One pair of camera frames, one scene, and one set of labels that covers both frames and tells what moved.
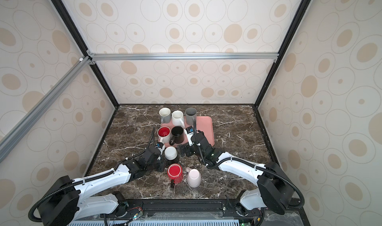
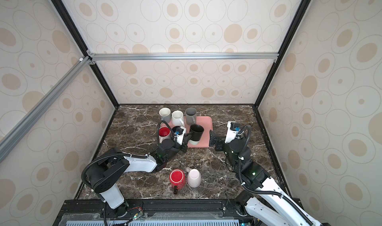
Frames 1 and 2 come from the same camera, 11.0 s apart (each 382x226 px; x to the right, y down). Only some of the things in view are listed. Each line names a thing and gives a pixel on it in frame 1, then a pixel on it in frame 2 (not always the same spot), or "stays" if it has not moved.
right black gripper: (186, 147) to (214, 140)
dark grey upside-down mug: (190, 114) stays
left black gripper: (162, 166) to (184, 146)
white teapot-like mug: (177, 118) stays
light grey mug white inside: (165, 114) stays
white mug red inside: (164, 134) stays
